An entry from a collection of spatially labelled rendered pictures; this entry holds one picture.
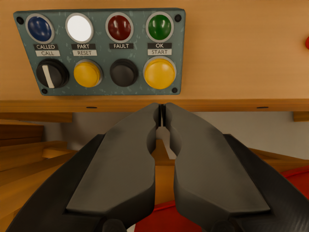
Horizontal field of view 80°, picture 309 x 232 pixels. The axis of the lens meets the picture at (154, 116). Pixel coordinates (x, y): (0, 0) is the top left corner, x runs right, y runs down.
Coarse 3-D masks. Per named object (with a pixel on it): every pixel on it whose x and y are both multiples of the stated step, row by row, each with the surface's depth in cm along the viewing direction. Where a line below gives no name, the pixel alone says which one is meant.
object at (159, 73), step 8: (152, 64) 17; (160, 64) 17; (168, 64) 17; (152, 72) 17; (160, 72) 17; (168, 72) 17; (152, 80) 18; (160, 80) 17; (168, 80) 18; (160, 88) 18
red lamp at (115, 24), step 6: (114, 18) 16; (120, 18) 16; (108, 24) 16; (114, 24) 16; (120, 24) 16; (126, 24) 16; (114, 30) 16; (120, 30) 16; (126, 30) 16; (114, 36) 16; (120, 36) 16; (126, 36) 16
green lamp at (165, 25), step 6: (156, 18) 16; (162, 18) 16; (150, 24) 16; (156, 24) 16; (162, 24) 16; (168, 24) 16; (150, 30) 16; (156, 30) 16; (162, 30) 16; (168, 30) 16; (156, 36) 16; (162, 36) 16
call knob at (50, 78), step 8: (40, 64) 17; (48, 64) 17; (56, 64) 17; (40, 72) 17; (48, 72) 17; (56, 72) 17; (64, 72) 18; (40, 80) 18; (48, 80) 18; (56, 80) 18; (64, 80) 18
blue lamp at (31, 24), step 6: (30, 18) 16; (36, 18) 16; (42, 18) 16; (30, 24) 16; (36, 24) 16; (42, 24) 16; (48, 24) 16; (30, 30) 16; (36, 30) 16; (42, 30) 16; (48, 30) 16; (36, 36) 16; (42, 36) 16; (48, 36) 16
